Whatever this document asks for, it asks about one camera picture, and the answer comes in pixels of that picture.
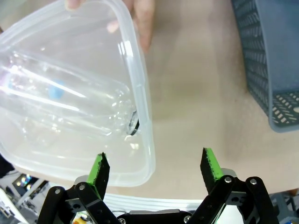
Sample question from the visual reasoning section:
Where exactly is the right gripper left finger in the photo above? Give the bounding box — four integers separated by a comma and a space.
37, 152, 119, 224

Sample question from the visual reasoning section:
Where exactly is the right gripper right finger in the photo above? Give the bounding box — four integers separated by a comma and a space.
189, 147, 281, 224

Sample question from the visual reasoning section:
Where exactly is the clear bottle with black cap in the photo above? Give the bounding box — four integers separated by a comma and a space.
0, 52, 141, 137

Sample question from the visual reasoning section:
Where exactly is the small clear plastic container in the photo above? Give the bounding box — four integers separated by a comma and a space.
0, 0, 157, 187

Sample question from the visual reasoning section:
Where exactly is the clear bottle with blue cap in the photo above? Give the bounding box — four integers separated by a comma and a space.
0, 67, 65, 110

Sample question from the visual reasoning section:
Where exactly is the dark grey plastic basket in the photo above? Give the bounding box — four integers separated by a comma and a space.
231, 0, 299, 133

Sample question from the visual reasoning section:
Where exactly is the person's left hand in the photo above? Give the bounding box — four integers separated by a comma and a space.
133, 0, 155, 54

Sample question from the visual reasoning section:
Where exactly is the large clear plastic container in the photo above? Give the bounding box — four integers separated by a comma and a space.
102, 193, 206, 213

